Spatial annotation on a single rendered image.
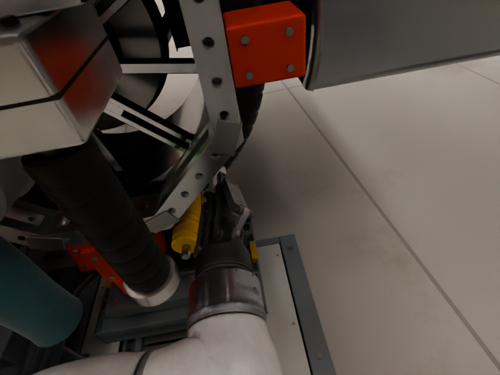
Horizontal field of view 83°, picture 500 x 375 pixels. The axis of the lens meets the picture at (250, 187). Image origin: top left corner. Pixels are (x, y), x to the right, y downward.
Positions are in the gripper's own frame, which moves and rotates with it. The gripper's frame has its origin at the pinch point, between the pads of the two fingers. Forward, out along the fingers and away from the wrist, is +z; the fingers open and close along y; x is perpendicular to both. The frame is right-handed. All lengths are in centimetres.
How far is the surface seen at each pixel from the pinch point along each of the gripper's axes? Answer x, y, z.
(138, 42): 20.3, 7.9, 15.2
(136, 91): 17.2, -0.4, 15.2
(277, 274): -46, -33, 10
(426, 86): -138, 48, 128
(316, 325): -52, -27, -8
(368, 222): -81, -9, 30
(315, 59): -2.2, 24.5, 4.9
